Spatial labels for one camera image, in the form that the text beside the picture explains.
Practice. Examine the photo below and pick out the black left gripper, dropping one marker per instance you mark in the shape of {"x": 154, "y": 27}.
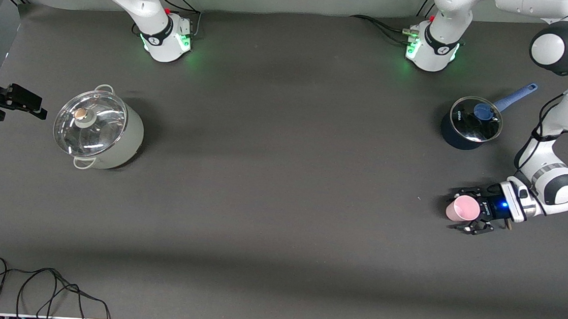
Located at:
{"x": 490, "y": 208}

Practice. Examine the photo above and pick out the pink plastic cup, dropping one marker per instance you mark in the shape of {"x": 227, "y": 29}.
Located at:
{"x": 461, "y": 209}

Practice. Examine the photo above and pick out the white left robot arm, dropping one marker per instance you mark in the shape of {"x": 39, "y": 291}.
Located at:
{"x": 562, "y": 48}

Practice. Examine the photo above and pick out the glass lid with cork knob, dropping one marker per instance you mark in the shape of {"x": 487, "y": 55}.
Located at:
{"x": 96, "y": 128}

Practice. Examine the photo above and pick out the dark blue saucepan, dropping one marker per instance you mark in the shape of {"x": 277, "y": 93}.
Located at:
{"x": 450, "y": 137}

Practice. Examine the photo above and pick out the glass lid with blue knob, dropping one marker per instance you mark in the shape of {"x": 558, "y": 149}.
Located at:
{"x": 463, "y": 123}

